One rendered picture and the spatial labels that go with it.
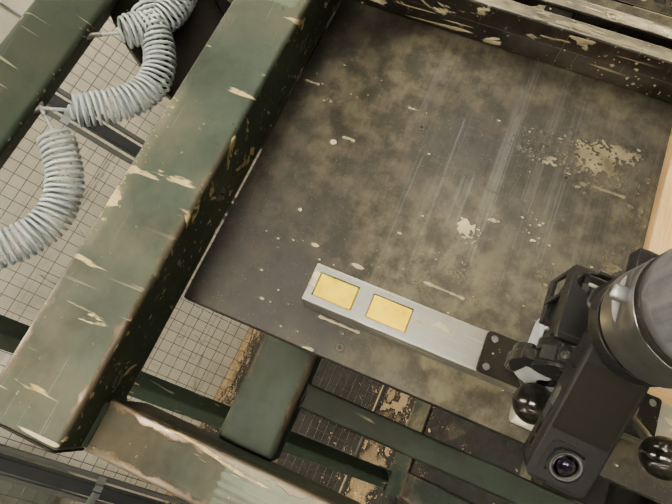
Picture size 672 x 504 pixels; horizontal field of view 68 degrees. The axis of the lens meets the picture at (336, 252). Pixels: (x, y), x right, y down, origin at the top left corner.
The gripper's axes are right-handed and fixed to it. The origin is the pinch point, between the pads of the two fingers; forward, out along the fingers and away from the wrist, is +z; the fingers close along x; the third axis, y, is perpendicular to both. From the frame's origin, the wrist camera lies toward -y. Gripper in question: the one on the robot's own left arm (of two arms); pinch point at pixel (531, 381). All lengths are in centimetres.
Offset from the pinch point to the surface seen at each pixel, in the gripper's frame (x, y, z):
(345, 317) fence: 20.0, 0.4, 8.4
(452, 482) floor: -43, -16, 207
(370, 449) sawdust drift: -6, -19, 261
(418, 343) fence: 10.9, 0.8, 8.1
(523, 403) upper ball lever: 1.1, -2.8, -3.3
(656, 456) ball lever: -10.9, -2.6, -3.4
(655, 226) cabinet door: -12.7, 27.6, 10.4
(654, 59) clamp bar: -5.4, 49.1, 5.7
